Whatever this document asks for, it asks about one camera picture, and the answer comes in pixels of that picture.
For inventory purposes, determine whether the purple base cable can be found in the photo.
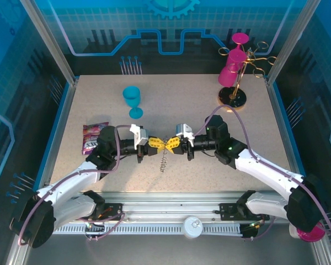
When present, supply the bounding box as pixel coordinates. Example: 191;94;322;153
244;215;276;241
71;212;125;243

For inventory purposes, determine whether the gold cup stand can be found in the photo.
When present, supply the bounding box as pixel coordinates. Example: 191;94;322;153
217;41;278;113

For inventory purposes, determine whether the pink plastic goblet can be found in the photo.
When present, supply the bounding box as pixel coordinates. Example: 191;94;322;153
227;32;250;68
217;63;239;87

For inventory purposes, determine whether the white round knob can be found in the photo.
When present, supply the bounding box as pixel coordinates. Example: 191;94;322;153
181;215;204;239

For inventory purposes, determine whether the white slotted cable duct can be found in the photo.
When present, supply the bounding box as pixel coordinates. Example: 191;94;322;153
52;225;243;235

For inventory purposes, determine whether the purple candy bag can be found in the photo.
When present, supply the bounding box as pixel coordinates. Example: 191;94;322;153
82;121;110;155

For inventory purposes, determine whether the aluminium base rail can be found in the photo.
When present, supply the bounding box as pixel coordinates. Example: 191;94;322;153
100;192;304;225

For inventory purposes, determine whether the magenta cup bottom right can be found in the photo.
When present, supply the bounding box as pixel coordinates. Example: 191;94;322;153
289;220;326;243

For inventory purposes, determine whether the teal plastic goblet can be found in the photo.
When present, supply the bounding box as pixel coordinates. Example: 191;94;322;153
122;86;144;120

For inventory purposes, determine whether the aluminium table side rail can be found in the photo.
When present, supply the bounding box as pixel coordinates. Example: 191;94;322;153
264;76;306;194
40;78;79;188

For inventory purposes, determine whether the aluminium upright post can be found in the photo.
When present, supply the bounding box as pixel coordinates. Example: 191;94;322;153
264;0;319;86
19;0;80;86

